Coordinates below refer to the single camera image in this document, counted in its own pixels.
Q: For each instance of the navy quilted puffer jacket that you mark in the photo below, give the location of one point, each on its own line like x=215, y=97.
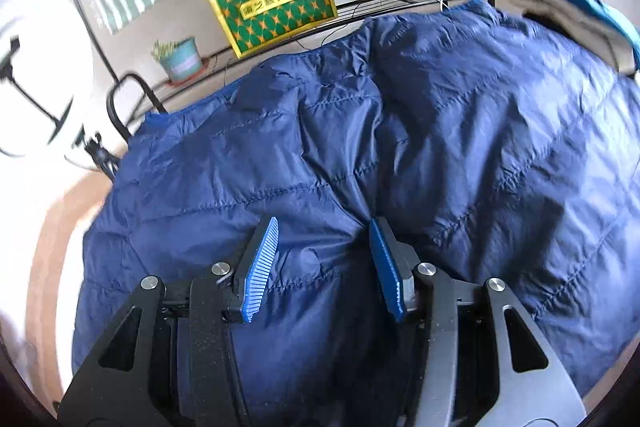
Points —
x=450, y=132

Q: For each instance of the small potted plant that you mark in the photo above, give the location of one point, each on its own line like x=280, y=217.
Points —
x=182, y=62

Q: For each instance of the black phone holder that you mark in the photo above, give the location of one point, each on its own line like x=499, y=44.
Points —
x=30, y=92

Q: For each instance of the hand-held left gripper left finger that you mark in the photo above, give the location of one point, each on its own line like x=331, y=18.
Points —
x=262, y=267

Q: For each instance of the black tripod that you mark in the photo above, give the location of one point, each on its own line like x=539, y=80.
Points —
x=102, y=157

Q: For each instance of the white and blue jacket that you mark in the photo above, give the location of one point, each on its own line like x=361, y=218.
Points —
x=580, y=14

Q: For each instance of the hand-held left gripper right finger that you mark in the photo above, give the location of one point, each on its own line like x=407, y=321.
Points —
x=387, y=267

